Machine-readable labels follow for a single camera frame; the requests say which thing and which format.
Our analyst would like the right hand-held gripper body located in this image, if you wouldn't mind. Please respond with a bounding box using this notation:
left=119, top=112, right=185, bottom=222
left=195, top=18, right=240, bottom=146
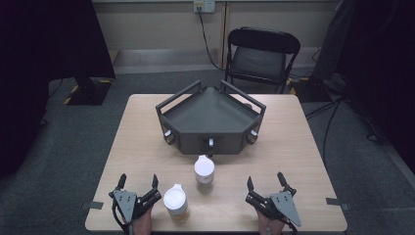
left=245, top=188, right=302, bottom=228

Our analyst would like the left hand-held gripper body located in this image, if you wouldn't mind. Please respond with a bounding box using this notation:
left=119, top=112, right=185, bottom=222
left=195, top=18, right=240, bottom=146
left=108, top=188, right=162, bottom=226

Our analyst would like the white-capped amber bottle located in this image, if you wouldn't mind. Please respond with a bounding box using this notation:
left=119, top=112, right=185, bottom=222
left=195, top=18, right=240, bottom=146
left=194, top=155, right=216, bottom=194
left=162, top=183, right=191, bottom=225

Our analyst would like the dark grey corner rack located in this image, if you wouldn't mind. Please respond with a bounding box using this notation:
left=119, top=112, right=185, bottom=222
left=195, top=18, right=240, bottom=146
left=155, top=78, right=267, bottom=157

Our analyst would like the person's left hand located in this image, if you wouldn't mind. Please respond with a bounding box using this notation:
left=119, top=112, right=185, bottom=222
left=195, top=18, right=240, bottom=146
left=131, top=209, right=155, bottom=235

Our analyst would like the person's right hand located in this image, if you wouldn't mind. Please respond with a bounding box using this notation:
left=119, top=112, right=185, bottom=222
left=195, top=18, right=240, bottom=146
left=255, top=210, right=286, bottom=235

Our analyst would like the grey tape strip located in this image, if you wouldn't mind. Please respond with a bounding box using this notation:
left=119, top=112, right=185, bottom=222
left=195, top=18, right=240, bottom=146
left=325, top=197, right=351, bottom=212
left=80, top=201, right=105, bottom=211

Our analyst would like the black folding chair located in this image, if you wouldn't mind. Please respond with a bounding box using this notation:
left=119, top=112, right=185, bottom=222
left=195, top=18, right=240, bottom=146
left=224, top=26, right=302, bottom=95

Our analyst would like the black curtain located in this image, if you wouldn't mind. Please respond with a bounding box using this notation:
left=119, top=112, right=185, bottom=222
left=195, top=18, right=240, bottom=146
left=0, top=0, right=116, bottom=179
left=336, top=0, right=415, bottom=165

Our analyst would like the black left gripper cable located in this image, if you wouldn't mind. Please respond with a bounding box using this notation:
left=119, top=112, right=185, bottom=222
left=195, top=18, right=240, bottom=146
left=111, top=200, right=131, bottom=235

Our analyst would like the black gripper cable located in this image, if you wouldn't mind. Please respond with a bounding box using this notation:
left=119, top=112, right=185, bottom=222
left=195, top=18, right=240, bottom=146
left=284, top=218, right=300, bottom=235
left=111, top=200, right=131, bottom=235

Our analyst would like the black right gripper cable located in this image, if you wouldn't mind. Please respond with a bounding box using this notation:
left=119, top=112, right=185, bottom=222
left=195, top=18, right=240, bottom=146
left=284, top=218, right=300, bottom=235

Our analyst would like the black floor cable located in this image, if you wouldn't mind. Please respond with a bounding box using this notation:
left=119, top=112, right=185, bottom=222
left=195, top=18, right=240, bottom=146
left=304, top=101, right=339, bottom=120
left=321, top=97, right=344, bottom=165

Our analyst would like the black stand base plate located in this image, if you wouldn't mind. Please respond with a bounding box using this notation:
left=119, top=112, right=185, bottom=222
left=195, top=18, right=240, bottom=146
left=288, top=76, right=333, bottom=103
left=63, top=77, right=114, bottom=107

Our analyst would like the black wall power cable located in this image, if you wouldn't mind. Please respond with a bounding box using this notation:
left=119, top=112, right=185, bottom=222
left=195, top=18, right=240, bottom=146
left=197, top=11, right=227, bottom=71

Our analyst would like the white wall socket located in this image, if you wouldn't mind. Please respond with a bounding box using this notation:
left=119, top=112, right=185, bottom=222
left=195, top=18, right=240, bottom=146
left=193, top=0, right=216, bottom=15

